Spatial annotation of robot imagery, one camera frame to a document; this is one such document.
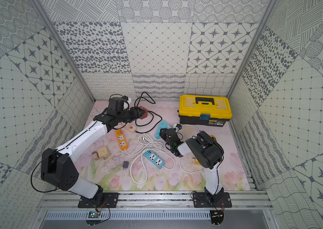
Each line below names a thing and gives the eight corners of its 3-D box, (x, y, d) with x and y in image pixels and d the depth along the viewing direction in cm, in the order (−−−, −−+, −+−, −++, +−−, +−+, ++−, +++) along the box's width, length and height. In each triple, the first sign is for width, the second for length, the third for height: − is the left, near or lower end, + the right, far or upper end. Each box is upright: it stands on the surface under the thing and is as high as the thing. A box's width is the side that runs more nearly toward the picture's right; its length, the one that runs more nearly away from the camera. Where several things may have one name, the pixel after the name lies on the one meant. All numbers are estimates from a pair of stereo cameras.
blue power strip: (143, 156, 92) (142, 154, 89) (149, 149, 94) (148, 147, 92) (160, 171, 86) (160, 169, 83) (166, 163, 88) (166, 162, 86)
